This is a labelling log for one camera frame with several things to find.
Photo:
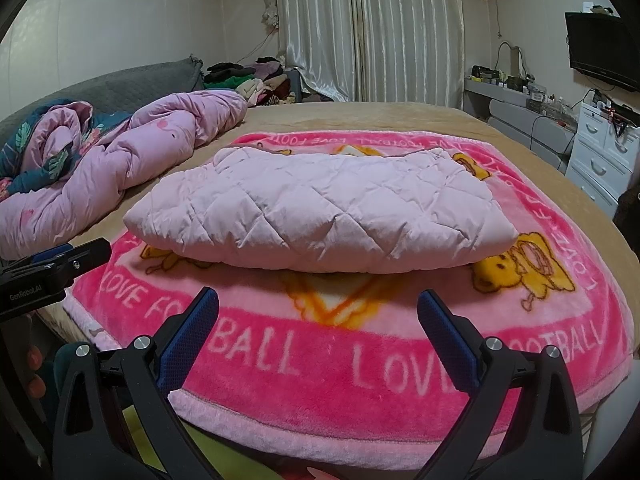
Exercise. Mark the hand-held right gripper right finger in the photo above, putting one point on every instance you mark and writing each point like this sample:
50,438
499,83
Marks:
450,345

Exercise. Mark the pink printed blanket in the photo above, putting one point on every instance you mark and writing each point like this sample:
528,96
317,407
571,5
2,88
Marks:
300,400

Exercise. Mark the pile of mixed clothes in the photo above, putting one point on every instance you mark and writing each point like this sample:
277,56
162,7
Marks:
235,77

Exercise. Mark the white smooth object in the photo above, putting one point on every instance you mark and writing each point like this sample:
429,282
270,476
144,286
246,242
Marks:
610,435

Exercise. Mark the dark cloth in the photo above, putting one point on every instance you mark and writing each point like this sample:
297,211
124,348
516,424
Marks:
627,215

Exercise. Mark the pink floral comforter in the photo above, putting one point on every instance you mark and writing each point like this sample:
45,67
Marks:
150,145

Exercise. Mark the grey quilted headboard cover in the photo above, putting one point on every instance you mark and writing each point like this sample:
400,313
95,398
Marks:
125,82

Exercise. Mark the black television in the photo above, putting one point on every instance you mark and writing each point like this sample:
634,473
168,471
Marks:
600,50

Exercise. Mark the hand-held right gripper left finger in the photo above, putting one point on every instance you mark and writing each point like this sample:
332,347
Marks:
187,340

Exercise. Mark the grey desk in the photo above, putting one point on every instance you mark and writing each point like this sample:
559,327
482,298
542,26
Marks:
475,87

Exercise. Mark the person's left hand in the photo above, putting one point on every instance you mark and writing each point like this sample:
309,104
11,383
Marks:
35,358

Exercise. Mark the pink quilted jacket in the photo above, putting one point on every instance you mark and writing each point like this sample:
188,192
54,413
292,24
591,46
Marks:
300,210

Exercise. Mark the white drawer cabinet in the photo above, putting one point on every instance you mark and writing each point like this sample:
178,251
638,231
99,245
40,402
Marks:
595,160

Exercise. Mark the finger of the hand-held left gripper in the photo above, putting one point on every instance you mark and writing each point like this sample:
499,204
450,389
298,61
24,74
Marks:
50,253
85,256

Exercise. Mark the white artificial flowers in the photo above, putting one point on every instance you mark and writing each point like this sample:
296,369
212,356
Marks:
270,16

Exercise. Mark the bed with tan sheet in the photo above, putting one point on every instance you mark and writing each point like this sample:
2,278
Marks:
375,117

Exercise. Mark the white shiny curtain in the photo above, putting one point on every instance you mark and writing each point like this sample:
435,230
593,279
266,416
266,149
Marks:
400,35

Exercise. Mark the green cloth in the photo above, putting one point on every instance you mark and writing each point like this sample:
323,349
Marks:
217,452

